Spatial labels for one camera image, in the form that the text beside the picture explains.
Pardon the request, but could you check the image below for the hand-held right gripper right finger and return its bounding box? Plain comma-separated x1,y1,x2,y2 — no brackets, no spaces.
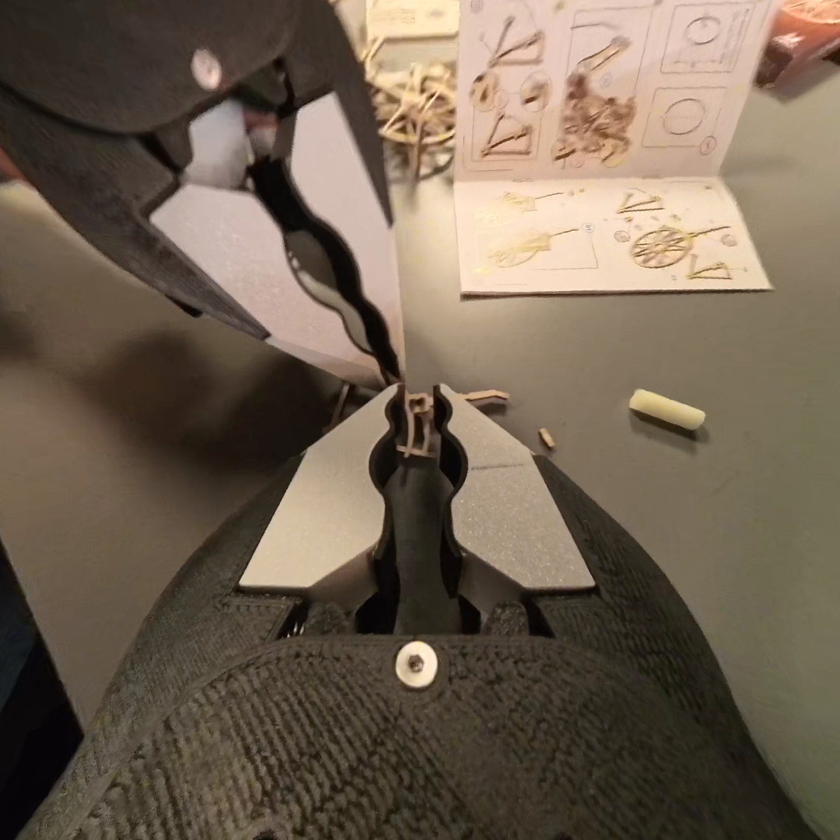
433,382,598,624

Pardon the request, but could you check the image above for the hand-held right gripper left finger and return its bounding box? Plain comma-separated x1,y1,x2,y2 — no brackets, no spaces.
238,384,406,621

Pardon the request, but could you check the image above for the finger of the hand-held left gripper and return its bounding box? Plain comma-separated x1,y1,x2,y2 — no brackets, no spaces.
150,108,403,388
252,92,406,385

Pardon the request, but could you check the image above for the wooden bow-shaped model part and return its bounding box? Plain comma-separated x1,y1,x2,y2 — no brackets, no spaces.
333,384,511,460

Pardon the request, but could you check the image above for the pile of wooden model parts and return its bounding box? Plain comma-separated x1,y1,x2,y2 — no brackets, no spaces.
357,33,460,183

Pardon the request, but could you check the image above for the wooden parts sheet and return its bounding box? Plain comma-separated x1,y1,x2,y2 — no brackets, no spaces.
364,0,460,39

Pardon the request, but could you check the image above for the pale wax cylinder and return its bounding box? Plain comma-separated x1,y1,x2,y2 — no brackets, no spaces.
628,388,707,431

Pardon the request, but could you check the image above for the instruction booklet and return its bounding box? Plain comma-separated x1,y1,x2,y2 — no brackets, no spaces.
453,0,786,300

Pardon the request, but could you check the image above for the brown cardboard box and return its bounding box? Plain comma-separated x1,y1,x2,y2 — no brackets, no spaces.
755,0,840,90

